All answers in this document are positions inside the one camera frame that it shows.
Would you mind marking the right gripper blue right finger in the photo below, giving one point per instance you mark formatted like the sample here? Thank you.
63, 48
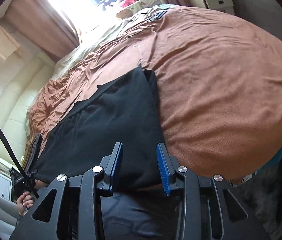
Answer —
167, 165

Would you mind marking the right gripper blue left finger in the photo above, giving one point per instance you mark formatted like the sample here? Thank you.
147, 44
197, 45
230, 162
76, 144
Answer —
111, 165

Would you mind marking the black long-sleeve sweatshirt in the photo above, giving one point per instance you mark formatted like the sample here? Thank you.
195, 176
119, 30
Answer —
123, 110

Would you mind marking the stack of folded clothes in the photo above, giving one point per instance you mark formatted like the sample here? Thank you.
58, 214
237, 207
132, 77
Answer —
31, 152

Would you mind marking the person's left hand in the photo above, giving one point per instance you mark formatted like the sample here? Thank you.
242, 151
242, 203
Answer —
24, 202

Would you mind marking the white nightstand left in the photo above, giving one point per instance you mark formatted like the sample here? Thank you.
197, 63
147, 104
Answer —
5, 187

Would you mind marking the cream padded headboard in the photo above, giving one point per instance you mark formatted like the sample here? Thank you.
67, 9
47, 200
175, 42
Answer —
16, 98

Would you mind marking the rust orange bed blanket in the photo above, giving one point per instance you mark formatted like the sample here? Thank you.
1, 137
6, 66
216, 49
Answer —
219, 83

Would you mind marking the cream bed sheet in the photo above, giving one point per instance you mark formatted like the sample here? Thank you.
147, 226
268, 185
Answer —
100, 35

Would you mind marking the cream hanging cloth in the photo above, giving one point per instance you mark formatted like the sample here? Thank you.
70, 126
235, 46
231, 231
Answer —
8, 45

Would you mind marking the small black device on bed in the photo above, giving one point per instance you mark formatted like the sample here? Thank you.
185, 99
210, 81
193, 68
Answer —
157, 16

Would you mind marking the patterned pillow with bear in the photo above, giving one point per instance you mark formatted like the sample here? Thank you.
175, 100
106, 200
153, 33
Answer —
132, 9

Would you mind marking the white bedside cabinet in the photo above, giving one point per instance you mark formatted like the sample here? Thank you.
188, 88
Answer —
226, 6

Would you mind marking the pink curtain left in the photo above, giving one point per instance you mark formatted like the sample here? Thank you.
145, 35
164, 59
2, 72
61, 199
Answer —
41, 24

